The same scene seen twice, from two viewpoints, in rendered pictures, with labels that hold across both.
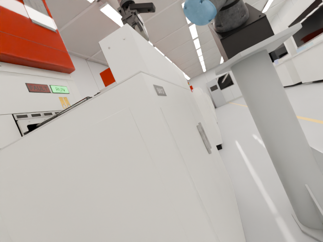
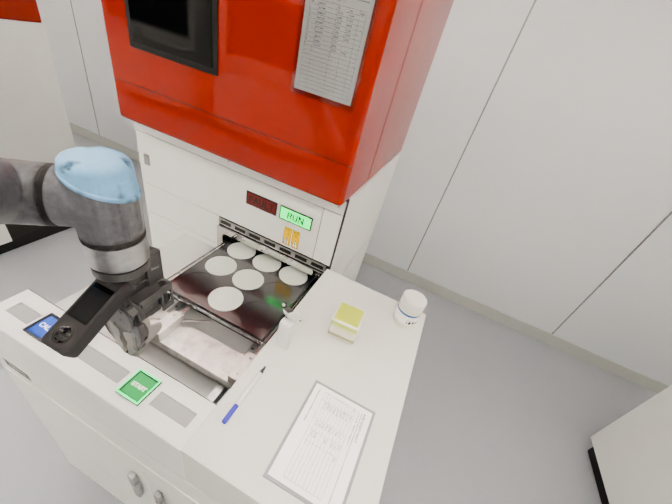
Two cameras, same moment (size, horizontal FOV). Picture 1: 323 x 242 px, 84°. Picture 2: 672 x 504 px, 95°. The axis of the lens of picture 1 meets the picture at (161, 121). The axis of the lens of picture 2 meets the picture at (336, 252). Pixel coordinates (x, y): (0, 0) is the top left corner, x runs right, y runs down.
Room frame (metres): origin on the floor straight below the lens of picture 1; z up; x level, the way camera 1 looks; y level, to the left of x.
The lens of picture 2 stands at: (1.13, -0.40, 1.61)
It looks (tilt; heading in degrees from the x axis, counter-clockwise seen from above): 35 degrees down; 87
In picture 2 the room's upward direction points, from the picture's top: 16 degrees clockwise
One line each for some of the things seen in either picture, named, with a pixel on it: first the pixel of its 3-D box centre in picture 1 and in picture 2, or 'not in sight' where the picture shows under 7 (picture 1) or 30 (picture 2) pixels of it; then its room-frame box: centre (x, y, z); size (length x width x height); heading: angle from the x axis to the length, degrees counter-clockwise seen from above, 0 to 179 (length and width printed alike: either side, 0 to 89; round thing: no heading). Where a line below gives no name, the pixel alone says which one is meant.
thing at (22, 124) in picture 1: (63, 124); (267, 258); (0.94, 0.48, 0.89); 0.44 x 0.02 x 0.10; 163
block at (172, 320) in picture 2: not in sight; (166, 324); (0.78, 0.11, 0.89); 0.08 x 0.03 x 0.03; 73
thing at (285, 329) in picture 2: not in sight; (289, 322); (1.09, 0.09, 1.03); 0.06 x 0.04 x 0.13; 73
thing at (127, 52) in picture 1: (155, 72); (100, 376); (0.72, -0.06, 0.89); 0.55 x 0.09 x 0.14; 163
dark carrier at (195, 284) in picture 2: not in sight; (248, 279); (0.91, 0.34, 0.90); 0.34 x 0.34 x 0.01; 73
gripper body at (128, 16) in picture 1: (130, 16); (132, 286); (0.85, -0.07, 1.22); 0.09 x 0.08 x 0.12; 73
